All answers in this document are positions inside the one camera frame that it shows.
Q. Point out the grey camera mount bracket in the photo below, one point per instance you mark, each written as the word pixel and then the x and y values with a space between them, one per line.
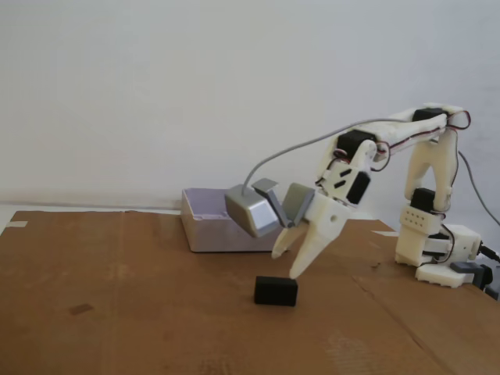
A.
pixel 297 201

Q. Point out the brown cardboard sheet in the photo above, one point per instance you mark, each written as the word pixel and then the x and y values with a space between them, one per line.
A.
pixel 156 332

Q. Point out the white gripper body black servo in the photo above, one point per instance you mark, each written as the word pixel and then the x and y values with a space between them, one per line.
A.
pixel 325 217

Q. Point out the dark brown tape patch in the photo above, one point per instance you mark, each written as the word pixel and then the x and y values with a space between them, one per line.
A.
pixel 80 308

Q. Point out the white tape strip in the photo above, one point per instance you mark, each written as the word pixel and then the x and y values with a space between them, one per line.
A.
pixel 384 233
pixel 17 224

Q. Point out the grey table clamp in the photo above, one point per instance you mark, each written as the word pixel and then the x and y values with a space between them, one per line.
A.
pixel 465 268

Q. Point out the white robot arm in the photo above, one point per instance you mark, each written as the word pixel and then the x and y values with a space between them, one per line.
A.
pixel 418 164

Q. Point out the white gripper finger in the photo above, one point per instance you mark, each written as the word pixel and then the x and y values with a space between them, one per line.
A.
pixel 310 250
pixel 287 240

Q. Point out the pale grey plastic box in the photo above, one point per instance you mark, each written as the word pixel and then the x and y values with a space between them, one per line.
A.
pixel 211 236

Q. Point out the black rectangular block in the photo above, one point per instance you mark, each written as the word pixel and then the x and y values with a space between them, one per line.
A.
pixel 275 292

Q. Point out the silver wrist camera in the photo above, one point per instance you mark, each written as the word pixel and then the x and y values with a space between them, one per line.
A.
pixel 250 211

